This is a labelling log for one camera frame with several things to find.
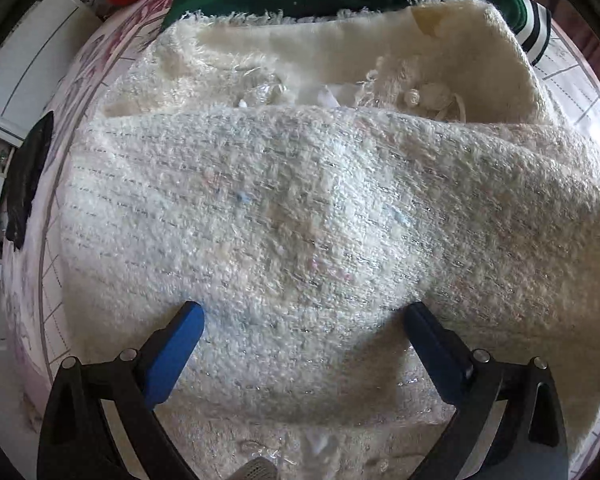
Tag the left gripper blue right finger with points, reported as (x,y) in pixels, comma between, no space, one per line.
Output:
(530,442)

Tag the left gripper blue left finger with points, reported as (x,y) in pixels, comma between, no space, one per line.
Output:
(76,441)

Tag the cream fuzzy tweed jacket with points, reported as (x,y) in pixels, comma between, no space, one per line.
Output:
(305,219)

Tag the floral grid-pattern bed sheet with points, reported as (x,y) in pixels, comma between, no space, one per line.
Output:
(55,284)

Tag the black garment on bed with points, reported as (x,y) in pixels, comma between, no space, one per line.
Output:
(23,176)

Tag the white drawer cabinet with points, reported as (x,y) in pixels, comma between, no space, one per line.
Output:
(33,60)

